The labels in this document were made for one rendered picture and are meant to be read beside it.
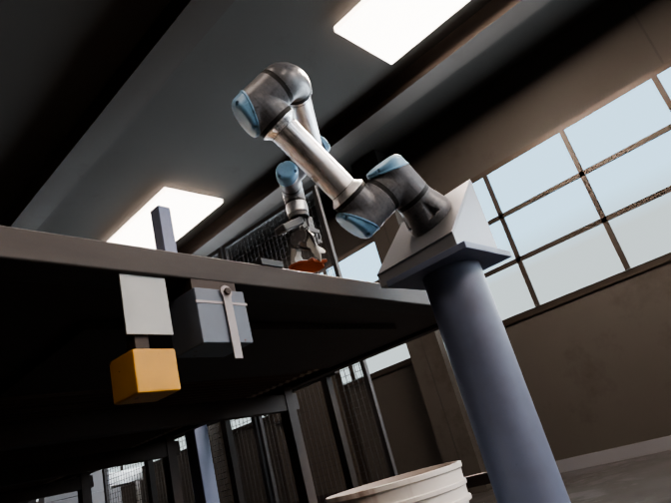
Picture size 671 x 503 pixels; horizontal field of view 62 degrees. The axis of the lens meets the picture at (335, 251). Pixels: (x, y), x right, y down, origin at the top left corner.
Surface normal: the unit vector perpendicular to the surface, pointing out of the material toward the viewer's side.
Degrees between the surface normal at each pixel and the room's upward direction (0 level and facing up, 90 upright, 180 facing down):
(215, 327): 90
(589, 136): 90
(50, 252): 90
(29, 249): 90
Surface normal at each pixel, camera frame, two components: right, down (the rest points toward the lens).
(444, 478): 0.55, -0.40
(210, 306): 0.74, -0.42
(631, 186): -0.67, -0.10
